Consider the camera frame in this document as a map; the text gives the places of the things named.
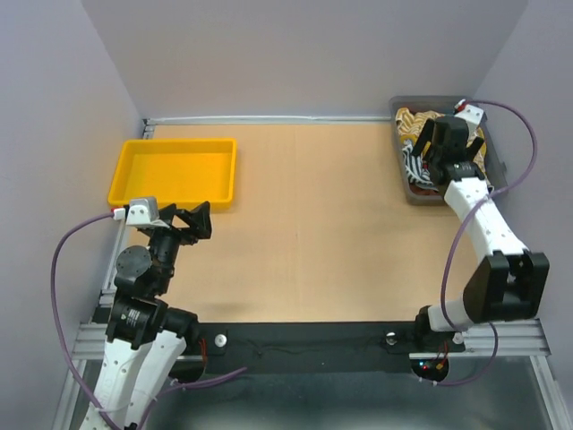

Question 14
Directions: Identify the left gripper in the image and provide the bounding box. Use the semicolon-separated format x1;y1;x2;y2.
147;199;212;291

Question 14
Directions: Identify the yellow striped towel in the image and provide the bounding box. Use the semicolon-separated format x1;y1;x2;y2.
395;106;490;180

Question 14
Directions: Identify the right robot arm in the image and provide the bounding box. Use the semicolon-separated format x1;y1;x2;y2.
412;116;550;349

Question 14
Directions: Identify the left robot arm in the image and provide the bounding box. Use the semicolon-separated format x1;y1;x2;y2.
81;197;212;429

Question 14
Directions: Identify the yellow plastic tray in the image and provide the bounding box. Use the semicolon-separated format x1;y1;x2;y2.
107;138;237;211

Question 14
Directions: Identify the black white striped towel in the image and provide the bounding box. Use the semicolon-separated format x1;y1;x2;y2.
401;140;433;189

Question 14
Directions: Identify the grey plastic bin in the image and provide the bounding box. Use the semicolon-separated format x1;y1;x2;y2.
389;95;508;206

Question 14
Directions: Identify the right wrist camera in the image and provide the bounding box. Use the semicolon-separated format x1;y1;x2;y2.
454;99;484;134

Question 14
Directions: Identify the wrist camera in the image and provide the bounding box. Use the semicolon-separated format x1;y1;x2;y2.
454;99;484;134
125;196;159;227

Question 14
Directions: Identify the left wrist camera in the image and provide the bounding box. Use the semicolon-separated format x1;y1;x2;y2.
125;196;159;227

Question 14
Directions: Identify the aluminium frame rail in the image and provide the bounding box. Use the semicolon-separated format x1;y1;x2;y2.
71;320;551;361

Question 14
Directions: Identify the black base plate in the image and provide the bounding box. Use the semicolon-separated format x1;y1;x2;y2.
170;322;465;380

